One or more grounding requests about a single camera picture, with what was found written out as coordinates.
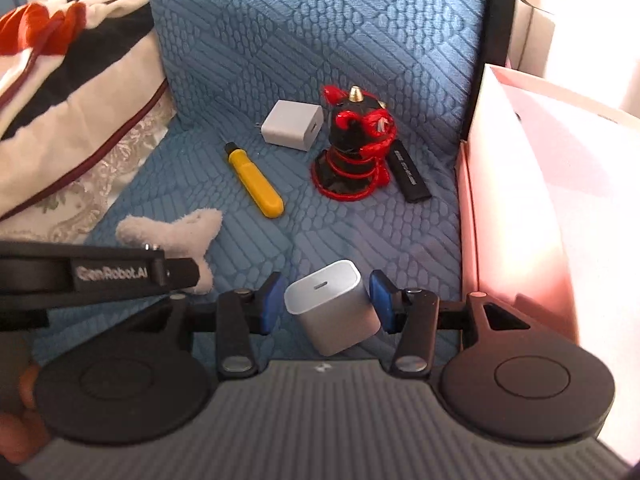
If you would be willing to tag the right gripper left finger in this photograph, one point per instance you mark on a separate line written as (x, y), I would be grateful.
(239, 314)

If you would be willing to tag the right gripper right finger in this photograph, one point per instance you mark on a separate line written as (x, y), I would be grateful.
(413, 314)

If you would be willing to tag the silver white charger cube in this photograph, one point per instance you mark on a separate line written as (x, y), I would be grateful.
(333, 307)

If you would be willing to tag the white fluffy plush toy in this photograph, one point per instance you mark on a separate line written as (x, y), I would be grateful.
(187, 237)

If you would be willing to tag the red black robot figurine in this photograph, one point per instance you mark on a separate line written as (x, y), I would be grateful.
(361, 132)

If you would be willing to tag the person's left hand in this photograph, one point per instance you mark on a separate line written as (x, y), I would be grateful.
(23, 433)

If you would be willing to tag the black usb stick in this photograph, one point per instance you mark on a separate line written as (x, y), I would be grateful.
(410, 182)

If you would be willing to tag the pink cardboard box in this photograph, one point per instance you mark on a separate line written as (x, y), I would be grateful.
(549, 218)

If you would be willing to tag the striped red black blanket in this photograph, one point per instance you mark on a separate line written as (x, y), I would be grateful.
(84, 102)

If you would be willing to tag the blue textured sofa cover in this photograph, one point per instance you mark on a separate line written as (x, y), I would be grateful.
(247, 78)

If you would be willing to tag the yellow handled screwdriver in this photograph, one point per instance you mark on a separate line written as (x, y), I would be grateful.
(260, 190)

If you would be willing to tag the white wall charger plug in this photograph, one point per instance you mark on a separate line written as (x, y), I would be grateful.
(293, 125)

